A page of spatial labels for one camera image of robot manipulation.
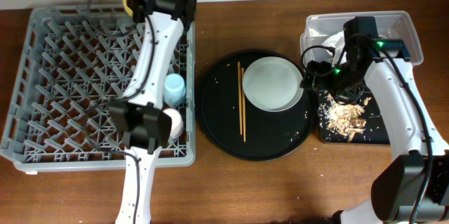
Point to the pink plastic cup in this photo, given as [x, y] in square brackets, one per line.
[177, 123]

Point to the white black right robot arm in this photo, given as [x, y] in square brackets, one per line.
[349, 53]

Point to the wooden chopstick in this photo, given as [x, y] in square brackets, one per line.
[243, 105]
[239, 96]

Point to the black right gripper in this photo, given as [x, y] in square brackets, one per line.
[323, 81]

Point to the grey plastic dishwasher rack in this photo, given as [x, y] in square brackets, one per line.
[74, 58]

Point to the clear plastic waste bin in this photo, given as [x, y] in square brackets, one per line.
[390, 25]

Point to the black rectangular waste tray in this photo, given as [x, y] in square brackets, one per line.
[375, 131]

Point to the grey round plate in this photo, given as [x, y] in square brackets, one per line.
[272, 84]

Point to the light blue plastic cup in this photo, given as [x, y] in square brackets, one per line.
[174, 90]

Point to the peanut shell food scraps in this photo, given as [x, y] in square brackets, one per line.
[342, 120]

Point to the white paper napkin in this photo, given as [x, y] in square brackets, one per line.
[337, 42]

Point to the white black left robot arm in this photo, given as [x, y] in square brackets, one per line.
[138, 115]

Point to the round black serving tray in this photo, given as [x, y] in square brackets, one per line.
[269, 135]

